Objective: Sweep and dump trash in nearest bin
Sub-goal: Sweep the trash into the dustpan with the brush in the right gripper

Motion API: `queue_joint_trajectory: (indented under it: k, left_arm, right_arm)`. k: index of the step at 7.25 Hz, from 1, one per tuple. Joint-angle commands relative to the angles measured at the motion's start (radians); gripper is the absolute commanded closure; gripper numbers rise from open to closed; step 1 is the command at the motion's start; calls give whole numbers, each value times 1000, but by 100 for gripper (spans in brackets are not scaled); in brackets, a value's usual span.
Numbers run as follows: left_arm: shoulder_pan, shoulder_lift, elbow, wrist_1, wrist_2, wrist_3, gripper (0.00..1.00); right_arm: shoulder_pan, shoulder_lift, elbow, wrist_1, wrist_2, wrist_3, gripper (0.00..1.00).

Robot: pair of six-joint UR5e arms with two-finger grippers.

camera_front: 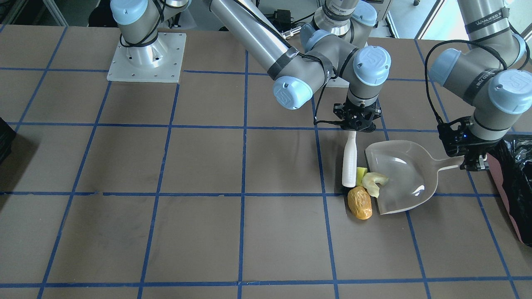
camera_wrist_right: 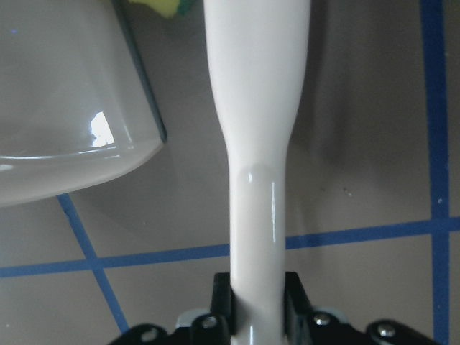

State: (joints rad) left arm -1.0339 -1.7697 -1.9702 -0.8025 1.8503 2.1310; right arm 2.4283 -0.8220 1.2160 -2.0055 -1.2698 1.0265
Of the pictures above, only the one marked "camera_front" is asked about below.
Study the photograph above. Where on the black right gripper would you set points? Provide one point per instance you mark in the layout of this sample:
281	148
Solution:
340	111

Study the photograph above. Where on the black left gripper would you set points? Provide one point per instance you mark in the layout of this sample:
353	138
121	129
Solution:
481	146

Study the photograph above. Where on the white hand brush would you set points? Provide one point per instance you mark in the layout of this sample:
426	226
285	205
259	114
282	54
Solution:
349	163

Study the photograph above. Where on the white plastic dustpan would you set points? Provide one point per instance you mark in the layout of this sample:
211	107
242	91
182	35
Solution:
412	173

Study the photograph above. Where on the pale yellow peel scrap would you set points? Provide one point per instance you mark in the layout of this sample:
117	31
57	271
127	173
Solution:
372	182

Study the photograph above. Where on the brown potato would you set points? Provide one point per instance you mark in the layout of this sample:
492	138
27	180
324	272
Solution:
359	203

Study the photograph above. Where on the yellow green sponge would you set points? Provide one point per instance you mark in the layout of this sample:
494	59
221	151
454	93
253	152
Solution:
361	172

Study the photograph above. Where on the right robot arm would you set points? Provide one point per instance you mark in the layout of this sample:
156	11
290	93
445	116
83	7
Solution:
334	46

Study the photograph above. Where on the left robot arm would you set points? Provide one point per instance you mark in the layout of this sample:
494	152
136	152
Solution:
484	79

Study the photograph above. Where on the black bagged trash bin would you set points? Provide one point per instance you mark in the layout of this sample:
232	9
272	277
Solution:
511	169

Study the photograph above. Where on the black bin at edge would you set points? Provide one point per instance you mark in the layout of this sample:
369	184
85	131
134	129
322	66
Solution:
7	135

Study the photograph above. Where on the metal connector plug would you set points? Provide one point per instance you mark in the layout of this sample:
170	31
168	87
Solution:
291	32

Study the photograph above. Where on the black power adapter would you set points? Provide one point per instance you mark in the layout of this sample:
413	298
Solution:
281	19

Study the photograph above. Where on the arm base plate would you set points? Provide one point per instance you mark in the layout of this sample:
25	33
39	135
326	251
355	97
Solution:
159	62

